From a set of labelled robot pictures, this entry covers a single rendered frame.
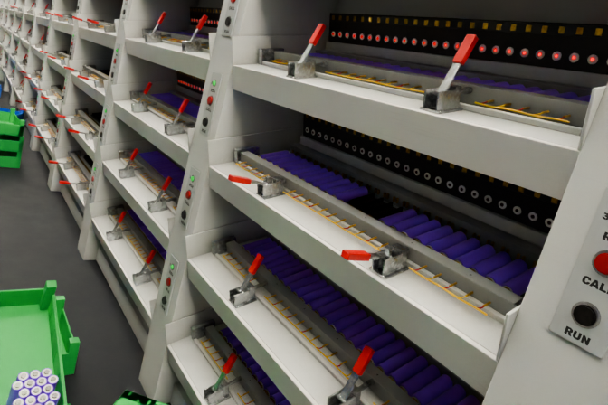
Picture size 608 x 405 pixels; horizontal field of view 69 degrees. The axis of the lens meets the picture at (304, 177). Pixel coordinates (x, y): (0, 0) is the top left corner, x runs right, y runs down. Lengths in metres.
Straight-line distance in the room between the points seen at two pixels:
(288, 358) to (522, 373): 0.35
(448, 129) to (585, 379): 0.24
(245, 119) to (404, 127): 0.43
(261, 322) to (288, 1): 0.58
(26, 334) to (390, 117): 0.89
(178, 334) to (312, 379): 0.42
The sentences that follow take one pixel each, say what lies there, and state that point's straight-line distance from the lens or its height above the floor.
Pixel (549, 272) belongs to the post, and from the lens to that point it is 0.43.
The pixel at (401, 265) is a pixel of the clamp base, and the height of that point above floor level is 0.55.
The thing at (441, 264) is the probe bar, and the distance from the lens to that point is 0.53.
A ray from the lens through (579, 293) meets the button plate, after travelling 0.42.
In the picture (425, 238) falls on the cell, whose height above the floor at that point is 0.58.
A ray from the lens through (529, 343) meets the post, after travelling 0.44.
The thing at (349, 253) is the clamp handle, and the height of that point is 0.57.
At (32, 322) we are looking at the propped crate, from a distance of 1.16.
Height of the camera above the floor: 0.72
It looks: 10 degrees down
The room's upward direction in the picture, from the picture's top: 15 degrees clockwise
